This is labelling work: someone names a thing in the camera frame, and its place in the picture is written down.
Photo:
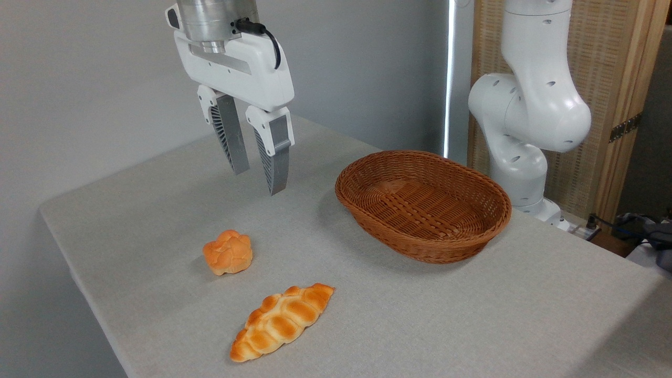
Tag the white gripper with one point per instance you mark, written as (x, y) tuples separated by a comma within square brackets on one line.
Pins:
[(247, 73)]

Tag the dark metal screen hinge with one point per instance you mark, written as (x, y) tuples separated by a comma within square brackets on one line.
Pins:
[(625, 127)]

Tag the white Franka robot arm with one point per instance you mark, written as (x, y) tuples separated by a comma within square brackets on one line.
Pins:
[(535, 105)]

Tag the long braided bread loaf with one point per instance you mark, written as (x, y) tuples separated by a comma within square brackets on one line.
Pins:
[(283, 321)]

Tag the wooden rattan folding screen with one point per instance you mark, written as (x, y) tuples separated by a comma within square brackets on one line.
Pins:
[(609, 63)]

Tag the dark grey bag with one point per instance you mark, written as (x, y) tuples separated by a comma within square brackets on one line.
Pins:
[(662, 241)]

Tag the grey tablecloth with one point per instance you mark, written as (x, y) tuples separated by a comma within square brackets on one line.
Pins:
[(367, 315)]

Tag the round orange bread roll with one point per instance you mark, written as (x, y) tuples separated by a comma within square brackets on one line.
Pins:
[(228, 252)]

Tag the black power plug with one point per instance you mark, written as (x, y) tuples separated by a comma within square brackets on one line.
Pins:
[(592, 222)]

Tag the brown oval wicker basket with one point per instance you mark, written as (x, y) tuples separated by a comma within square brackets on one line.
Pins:
[(422, 207)]

